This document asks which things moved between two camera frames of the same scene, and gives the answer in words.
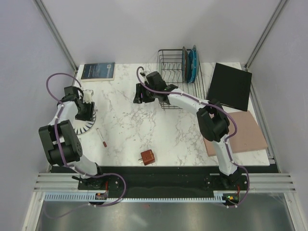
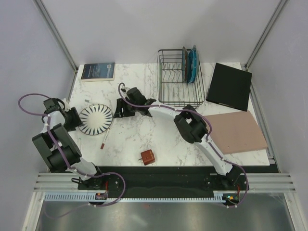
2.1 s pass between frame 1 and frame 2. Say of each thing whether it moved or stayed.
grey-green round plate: stayed
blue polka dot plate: stayed
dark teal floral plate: stayed
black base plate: stayed
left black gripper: moved
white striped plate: moved
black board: stayed
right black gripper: moved
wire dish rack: stayed
